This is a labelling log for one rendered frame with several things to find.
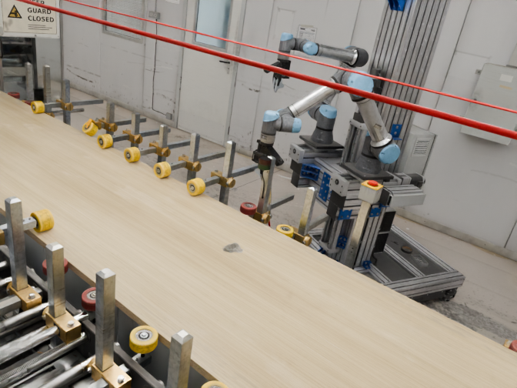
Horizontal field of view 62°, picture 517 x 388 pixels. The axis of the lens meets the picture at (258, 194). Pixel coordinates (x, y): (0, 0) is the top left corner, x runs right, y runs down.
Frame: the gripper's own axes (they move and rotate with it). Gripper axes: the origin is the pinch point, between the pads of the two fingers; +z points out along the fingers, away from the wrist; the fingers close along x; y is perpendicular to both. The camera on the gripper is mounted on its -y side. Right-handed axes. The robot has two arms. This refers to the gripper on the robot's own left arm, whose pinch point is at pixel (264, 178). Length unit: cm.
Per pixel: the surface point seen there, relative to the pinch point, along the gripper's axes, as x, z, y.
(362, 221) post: 11, -7, -61
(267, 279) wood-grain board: 58, 9, -49
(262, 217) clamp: 12.8, 13.3, -12.0
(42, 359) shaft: 129, 18, -24
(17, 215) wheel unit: 120, -13, 7
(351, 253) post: 11, 10, -61
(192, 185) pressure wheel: 31.9, 3.4, 19.5
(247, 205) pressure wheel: 17.7, 8.4, -5.1
